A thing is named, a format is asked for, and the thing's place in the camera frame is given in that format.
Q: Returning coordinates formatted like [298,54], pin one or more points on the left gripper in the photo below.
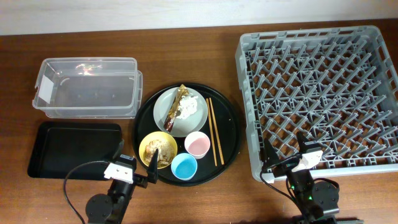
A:
[142,181]

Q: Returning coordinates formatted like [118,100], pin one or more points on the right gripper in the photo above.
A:
[271,156]

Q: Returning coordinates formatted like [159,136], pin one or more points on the food scraps pile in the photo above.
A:
[165,152]

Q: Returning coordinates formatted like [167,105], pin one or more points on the yellow bowl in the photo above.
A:
[153,136]

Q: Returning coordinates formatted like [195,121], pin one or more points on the blue cup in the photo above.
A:
[184,166]

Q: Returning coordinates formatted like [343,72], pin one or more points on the gold brown snack wrapper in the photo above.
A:
[172,114]

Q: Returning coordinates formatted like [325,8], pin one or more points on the grey plate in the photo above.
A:
[181,127]

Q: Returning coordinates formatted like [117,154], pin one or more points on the pink cup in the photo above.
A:
[197,144]

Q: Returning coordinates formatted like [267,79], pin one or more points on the white tissue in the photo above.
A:
[187,107]

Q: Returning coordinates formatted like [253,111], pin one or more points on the wooden chopstick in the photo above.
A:
[216,131]
[211,132]

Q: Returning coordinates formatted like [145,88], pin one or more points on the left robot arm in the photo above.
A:
[111,207]

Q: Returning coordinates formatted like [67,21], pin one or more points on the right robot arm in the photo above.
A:
[317,199]

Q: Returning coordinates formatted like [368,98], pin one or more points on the grey dishwasher rack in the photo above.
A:
[338,86]

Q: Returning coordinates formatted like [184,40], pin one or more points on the round black serving tray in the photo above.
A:
[229,133]

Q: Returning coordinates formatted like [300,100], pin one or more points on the black rectangular tray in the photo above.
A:
[61,146]

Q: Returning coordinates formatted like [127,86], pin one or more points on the clear plastic bin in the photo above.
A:
[89,88]

